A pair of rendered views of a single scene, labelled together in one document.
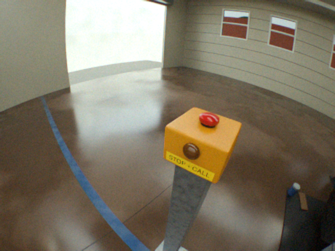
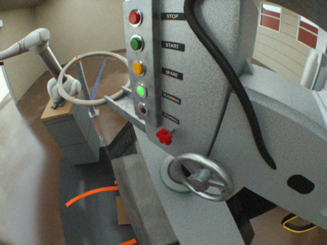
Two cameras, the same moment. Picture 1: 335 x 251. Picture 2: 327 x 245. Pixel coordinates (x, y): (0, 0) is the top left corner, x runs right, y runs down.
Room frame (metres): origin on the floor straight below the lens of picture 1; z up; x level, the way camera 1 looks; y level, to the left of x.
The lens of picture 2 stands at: (-0.50, -2.18, 1.48)
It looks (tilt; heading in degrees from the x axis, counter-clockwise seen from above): 43 degrees down; 36
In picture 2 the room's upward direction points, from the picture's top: 1 degrees counter-clockwise
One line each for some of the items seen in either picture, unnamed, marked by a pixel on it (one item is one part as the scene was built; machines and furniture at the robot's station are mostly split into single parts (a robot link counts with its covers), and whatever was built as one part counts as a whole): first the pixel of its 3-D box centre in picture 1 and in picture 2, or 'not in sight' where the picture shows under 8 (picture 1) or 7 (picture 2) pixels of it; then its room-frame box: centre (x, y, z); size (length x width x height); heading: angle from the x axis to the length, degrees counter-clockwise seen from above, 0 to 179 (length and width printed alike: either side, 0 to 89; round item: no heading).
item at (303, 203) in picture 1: (302, 201); not in sight; (0.57, -1.58, 0.02); 0.25 x 0.10 x 0.01; 156
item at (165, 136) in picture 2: not in sight; (168, 133); (-0.32, -2.06, 1.24); 0.04 x 0.04 x 0.04; 85
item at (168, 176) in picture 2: not in sight; (183, 170); (-0.19, -2.07, 0.88); 0.21 x 0.21 x 0.01
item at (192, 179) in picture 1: (177, 231); (84, 87); (0.25, -0.08, 0.54); 0.20 x 0.20 x 1.09; 57
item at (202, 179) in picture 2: not in sight; (209, 168); (-0.32, -2.18, 1.20); 0.15 x 0.10 x 0.15; 85
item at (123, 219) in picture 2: not in sight; (124, 210); (-0.52, -1.72, 0.07); 0.30 x 0.12 x 0.12; 49
